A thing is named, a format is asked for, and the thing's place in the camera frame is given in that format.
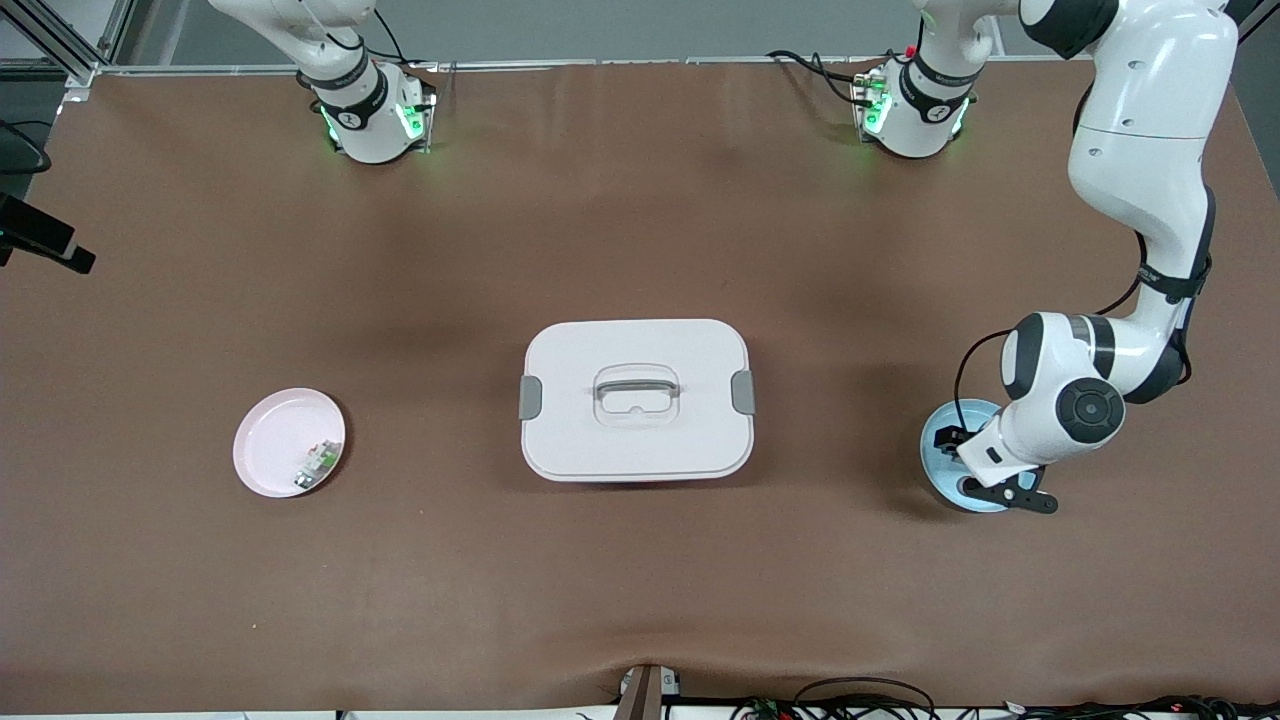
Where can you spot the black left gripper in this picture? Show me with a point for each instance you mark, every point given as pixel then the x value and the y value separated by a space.
pixel 953 437

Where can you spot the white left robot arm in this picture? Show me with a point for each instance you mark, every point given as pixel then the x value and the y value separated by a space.
pixel 1140 150

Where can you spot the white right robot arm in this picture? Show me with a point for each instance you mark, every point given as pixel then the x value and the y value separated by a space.
pixel 365 120

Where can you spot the blue round plate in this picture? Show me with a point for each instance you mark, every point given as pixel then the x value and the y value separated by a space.
pixel 935 470

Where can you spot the pink round plate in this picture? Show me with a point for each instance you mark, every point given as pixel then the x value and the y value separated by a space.
pixel 270 440

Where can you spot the white lidded storage box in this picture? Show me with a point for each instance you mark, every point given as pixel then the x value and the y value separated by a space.
pixel 640 440

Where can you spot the white green push-button switch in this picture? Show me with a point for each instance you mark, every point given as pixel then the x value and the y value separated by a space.
pixel 318 463

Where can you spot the aluminium camera mount post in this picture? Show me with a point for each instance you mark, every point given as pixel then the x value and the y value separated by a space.
pixel 645 695

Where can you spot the aluminium table edge rail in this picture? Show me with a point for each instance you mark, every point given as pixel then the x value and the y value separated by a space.
pixel 600 62

